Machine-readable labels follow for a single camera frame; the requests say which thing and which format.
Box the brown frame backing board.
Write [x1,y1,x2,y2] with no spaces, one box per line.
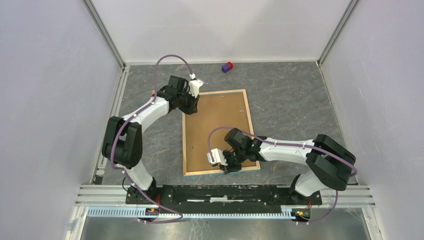
[185,92,258,173]

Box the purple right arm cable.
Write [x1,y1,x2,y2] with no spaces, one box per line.
[207,126,359,225]

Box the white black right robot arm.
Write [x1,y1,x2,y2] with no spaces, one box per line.
[207,128,358,204]

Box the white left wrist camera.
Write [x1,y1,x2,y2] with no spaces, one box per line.
[188,79,205,98]

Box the red purple toy block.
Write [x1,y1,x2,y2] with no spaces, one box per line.
[221,61,234,73]

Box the blue wooden picture frame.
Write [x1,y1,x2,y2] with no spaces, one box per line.
[181,88,262,177]

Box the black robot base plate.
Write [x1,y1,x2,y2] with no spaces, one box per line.
[125,184,323,215]

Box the slotted cable duct rail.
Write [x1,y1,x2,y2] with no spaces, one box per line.
[86,206,295,220]

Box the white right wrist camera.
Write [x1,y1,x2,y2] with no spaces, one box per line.
[207,148,228,167]

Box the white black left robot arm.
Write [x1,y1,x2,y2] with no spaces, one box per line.
[101,75,204,204]

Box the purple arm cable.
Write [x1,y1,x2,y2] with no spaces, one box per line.
[109,54,196,224]
[207,126,359,225]

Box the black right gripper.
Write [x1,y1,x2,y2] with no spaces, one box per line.
[218,148,247,175]

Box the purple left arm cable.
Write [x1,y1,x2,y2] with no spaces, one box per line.
[109,54,196,224]

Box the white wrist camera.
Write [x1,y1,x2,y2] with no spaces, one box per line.
[207,148,228,167]
[188,79,205,98]

